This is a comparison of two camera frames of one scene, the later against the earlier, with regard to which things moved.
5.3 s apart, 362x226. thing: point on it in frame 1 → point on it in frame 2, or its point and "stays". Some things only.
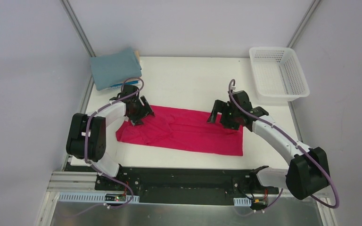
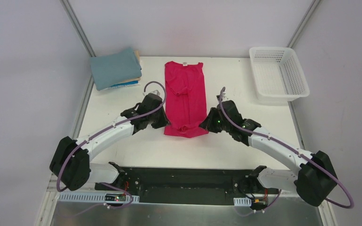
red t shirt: (182, 129) → (185, 105)
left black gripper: (141, 110) → (160, 118)
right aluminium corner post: (315, 4) stays
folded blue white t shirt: (135, 83) stays
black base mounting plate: (185, 184) stays
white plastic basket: (277, 74) stays
